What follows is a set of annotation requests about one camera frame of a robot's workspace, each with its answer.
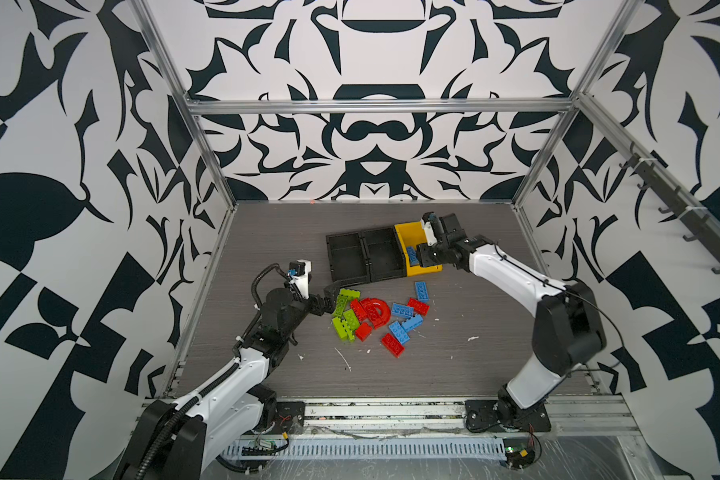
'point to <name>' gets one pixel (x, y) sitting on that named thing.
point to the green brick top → (349, 293)
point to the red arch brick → (377, 311)
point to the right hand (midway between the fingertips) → (425, 249)
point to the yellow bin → (411, 235)
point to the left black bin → (348, 258)
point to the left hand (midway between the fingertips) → (324, 274)
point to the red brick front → (393, 345)
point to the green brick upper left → (341, 301)
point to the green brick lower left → (343, 330)
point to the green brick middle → (351, 321)
